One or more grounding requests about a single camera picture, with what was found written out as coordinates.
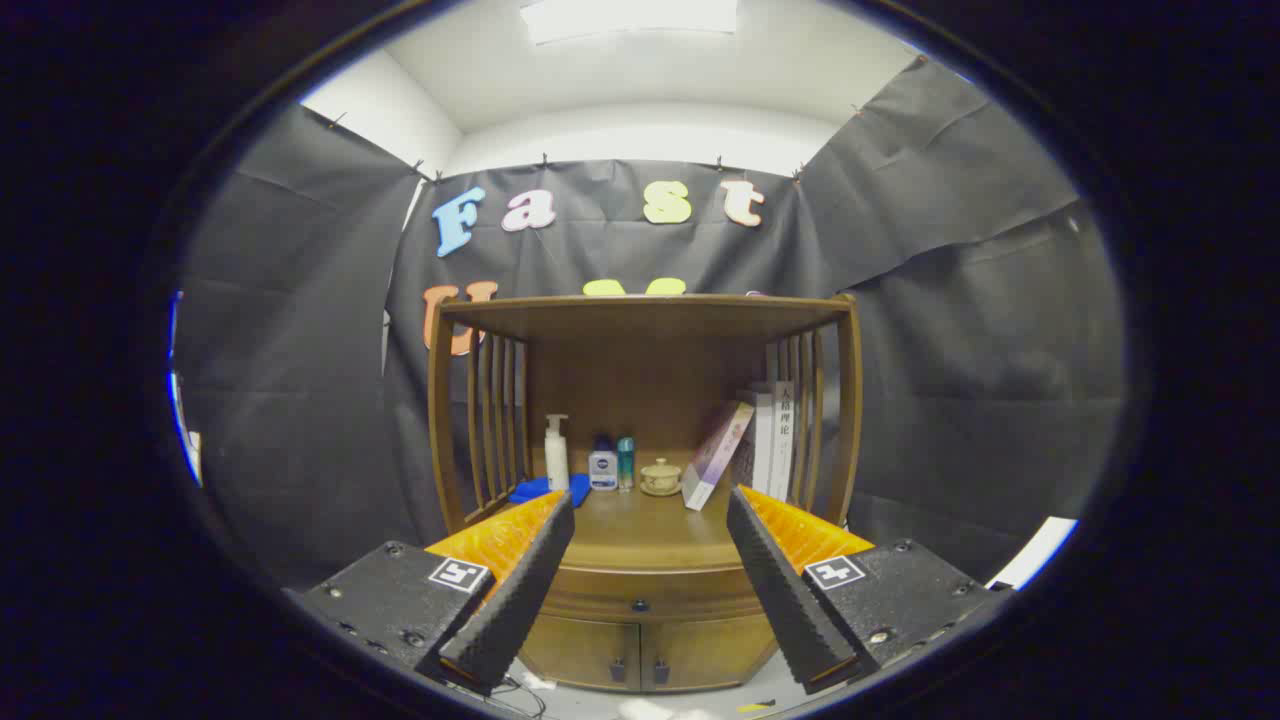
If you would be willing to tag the wooden cabinet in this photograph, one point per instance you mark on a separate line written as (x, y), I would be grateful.
(640, 360)

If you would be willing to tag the white pump bottle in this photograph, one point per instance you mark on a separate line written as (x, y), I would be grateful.
(557, 460)

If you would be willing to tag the thin white book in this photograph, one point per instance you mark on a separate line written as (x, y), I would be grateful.
(762, 445)

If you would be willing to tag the white book black lettering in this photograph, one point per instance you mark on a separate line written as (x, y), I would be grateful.
(782, 440)

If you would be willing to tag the patterned cover book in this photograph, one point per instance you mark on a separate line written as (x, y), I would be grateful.
(745, 465)

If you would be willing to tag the wooden cabinet door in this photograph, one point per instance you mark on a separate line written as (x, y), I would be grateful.
(710, 650)
(580, 650)

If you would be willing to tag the blue cloth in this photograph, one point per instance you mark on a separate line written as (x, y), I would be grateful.
(535, 490)

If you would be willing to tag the wooden countertop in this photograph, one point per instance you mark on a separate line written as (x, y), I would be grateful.
(650, 530)

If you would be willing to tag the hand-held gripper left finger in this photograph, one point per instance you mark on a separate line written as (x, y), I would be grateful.
(520, 590)

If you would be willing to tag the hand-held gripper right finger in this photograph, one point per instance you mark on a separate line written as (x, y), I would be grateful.
(780, 590)

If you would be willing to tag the teal bottle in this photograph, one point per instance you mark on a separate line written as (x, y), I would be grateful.
(626, 465)

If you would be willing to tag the purple and white book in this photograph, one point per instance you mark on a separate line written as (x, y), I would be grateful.
(715, 460)

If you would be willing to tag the beige lidded tea cup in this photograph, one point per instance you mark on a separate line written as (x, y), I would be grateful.
(660, 478)

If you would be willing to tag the white lotion bottle blue cap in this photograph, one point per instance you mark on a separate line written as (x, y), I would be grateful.
(603, 470)

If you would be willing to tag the wooden drawer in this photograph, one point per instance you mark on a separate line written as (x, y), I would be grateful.
(690, 598)

